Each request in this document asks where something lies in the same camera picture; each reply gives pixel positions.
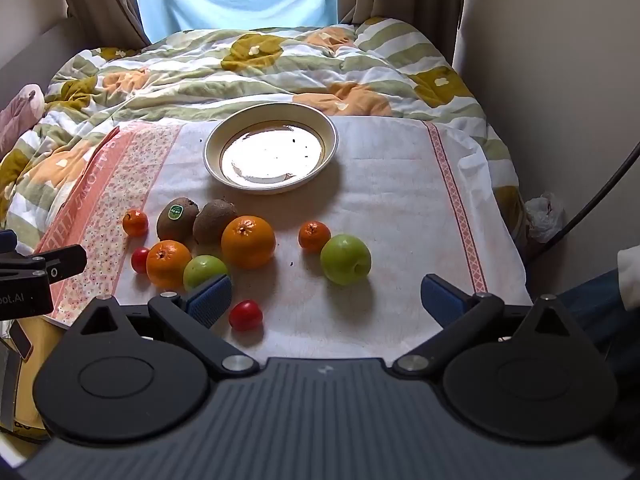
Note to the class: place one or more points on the large orange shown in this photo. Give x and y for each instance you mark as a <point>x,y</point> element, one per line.
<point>248,245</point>

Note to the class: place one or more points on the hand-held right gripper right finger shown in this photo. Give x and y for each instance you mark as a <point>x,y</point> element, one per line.
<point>442,302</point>

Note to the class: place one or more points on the pink plush toy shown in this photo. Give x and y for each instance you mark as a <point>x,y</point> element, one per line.
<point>20,110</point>

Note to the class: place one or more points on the floral striped duvet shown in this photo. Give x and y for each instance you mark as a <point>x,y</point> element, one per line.
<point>200,70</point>

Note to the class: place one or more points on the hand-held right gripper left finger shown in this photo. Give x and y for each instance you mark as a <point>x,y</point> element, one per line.
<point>210,302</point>

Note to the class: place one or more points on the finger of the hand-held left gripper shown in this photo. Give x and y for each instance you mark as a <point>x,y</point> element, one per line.
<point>6,241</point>
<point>65,262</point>

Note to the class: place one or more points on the plain brown kiwi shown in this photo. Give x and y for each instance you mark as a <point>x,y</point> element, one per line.
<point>212,222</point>

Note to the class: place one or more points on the person's blue jeans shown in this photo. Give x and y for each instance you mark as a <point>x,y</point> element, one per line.
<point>595,305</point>

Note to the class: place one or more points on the small tangerine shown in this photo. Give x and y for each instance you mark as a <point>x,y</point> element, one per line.
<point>136,224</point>
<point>314,237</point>

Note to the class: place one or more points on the yellow cardboard box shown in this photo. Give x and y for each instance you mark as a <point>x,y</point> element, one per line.
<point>42,330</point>

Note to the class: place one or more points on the cream ceramic bowl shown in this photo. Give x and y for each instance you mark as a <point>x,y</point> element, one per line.
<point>270,155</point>

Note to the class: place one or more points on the person's white garment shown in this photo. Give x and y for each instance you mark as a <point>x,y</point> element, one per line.
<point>630,280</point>

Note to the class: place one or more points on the medium orange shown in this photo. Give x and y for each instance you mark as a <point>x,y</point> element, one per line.
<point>167,265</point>

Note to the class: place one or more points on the red cherry tomato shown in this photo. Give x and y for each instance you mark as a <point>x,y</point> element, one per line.
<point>139,260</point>
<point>245,315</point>

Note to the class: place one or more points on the kiwi with green sticker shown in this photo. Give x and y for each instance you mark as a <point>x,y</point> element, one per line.
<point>172,229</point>

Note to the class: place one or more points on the white towel with pink border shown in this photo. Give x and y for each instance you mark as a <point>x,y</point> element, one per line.
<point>400,210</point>

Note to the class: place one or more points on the white plastic bag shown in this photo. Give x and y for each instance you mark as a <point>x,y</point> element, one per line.
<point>545,217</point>

